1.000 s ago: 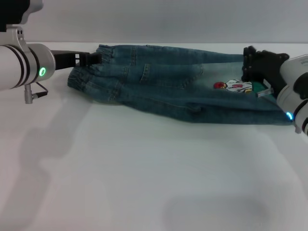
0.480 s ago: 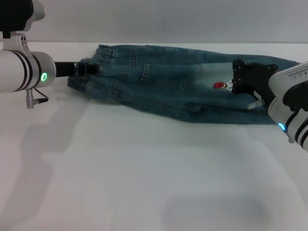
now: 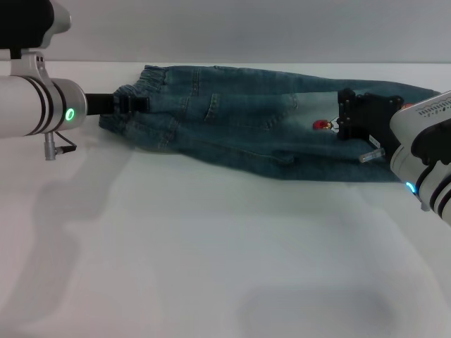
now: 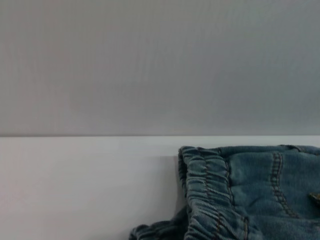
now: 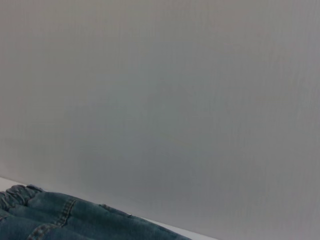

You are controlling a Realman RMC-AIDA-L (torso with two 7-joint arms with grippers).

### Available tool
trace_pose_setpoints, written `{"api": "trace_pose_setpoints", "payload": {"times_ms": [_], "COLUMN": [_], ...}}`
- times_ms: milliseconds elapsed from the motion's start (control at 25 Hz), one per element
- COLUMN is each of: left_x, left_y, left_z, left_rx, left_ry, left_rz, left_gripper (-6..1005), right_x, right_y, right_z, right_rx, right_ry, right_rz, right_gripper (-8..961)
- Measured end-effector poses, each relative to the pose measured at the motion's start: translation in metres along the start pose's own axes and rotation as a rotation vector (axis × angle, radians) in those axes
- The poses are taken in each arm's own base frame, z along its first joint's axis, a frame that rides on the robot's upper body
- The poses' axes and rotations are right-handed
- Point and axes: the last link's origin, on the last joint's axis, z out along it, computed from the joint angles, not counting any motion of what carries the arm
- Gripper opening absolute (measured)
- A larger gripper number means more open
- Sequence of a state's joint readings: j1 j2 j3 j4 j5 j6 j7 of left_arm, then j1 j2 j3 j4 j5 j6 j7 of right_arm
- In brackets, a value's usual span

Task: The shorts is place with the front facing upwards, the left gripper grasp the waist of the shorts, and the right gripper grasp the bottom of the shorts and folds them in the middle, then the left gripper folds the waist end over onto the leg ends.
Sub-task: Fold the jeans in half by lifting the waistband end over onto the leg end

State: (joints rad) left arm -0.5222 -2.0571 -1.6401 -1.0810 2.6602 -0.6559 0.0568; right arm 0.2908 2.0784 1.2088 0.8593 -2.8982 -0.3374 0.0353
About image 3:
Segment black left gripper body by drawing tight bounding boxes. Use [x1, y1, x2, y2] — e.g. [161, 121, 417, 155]
[84, 92, 123, 117]

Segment silver right wrist connector plug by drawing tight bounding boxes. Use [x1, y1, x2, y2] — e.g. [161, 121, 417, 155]
[357, 147, 387, 163]

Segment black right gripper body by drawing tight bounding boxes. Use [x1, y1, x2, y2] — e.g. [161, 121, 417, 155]
[355, 92, 404, 156]

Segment blue denim shorts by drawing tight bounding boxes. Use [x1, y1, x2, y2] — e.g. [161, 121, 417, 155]
[98, 64, 443, 184]

